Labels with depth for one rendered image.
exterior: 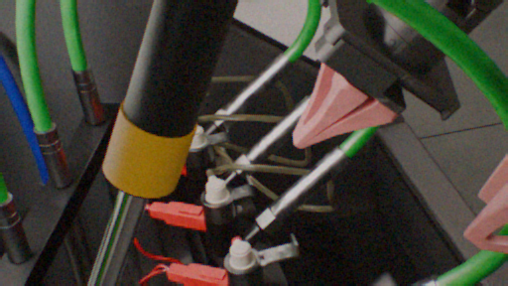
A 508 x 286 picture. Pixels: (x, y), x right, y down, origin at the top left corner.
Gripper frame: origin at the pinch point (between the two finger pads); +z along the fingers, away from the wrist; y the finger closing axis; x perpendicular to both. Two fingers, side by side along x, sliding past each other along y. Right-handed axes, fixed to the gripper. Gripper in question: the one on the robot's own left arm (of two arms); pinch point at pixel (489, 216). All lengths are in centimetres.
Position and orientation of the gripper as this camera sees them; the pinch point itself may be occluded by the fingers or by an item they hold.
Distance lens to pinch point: 57.9
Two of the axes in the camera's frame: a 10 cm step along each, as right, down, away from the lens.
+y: -4.1, 7.4, -5.3
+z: -4.8, 3.2, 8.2
